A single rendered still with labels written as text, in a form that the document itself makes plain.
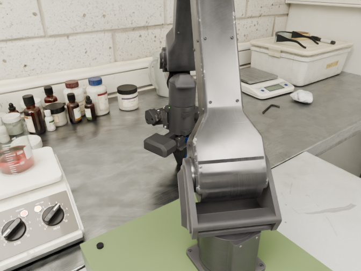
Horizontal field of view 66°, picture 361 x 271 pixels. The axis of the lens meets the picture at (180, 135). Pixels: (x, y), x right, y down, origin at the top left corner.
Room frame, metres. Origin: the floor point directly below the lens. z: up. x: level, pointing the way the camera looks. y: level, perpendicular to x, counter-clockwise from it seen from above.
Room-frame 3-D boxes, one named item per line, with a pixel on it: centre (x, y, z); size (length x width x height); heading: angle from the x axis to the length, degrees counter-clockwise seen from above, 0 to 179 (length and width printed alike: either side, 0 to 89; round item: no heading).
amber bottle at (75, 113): (0.77, 0.33, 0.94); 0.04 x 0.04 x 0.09
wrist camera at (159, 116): (0.57, 0.04, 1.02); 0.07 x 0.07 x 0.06; 51
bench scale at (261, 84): (1.09, -0.31, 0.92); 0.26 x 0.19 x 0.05; 31
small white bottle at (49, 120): (0.71, 0.38, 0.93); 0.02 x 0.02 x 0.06
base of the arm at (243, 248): (0.20, -0.05, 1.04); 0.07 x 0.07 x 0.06; 30
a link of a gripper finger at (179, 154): (0.53, 0.01, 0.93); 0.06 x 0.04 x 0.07; 53
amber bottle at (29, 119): (0.70, 0.41, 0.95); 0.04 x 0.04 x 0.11
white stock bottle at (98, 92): (0.84, 0.27, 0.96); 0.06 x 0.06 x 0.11
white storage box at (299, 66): (1.29, -0.54, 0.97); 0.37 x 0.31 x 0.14; 126
